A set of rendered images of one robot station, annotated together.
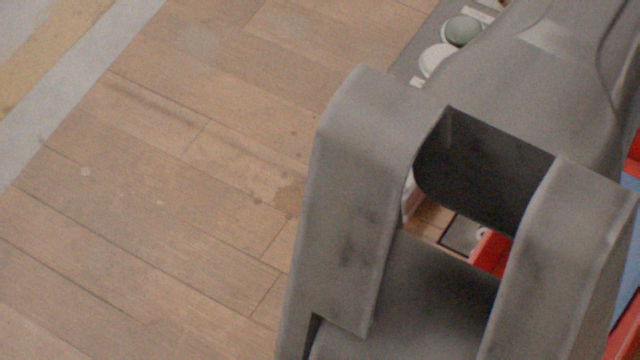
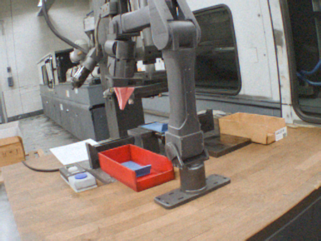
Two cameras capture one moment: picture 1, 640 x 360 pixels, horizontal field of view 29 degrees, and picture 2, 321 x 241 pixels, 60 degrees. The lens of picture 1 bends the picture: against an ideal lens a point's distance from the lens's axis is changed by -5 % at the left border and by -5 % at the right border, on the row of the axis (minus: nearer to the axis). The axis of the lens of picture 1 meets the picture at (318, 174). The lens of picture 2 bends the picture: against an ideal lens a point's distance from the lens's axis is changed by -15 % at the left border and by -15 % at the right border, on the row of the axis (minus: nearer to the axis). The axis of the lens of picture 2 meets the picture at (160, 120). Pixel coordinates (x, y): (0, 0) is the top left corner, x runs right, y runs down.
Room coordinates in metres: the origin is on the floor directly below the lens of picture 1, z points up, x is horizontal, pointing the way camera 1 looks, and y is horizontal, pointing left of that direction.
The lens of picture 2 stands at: (0.00, 0.67, 1.24)
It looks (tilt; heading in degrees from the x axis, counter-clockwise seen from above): 12 degrees down; 289
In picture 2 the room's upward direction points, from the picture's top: 8 degrees counter-clockwise
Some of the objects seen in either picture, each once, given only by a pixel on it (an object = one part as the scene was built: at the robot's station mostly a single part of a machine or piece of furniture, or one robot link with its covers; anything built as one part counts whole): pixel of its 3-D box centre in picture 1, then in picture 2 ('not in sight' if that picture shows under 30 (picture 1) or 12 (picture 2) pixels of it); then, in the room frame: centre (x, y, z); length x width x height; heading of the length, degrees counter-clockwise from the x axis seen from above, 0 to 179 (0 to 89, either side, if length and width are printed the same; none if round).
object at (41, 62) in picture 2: not in sight; (61, 71); (4.77, -5.97, 1.24); 2.95 x 0.98 x 0.90; 137
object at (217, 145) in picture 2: not in sight; (219, 144); (0.17, -0.40, 0.91); 0.17 x 0.16 x 0.02; 50
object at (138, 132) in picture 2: not in sight; (158, 127); (0.39, -0.41, 0.98); 0.20 x 0.10 x 0.01; 50
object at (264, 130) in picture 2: not in sight; (252, 128); (0.05, -0.51, 0.93); 0.25 x 0.13 x 0.08; 140
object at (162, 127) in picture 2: not in sight; (159, 123); (0.37, -0.38, 1.00); 0.15 x 0.07 x 0.03; 141
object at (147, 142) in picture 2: not in sight; (159, 138); (0.39, -0.41, 0.94); 0.20 x 0.10 x 0.07; 50
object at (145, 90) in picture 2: not in sight; (136, 61); (0.45, -0.45, 1.22); 0.26 x 0.18 x 0.30; 140
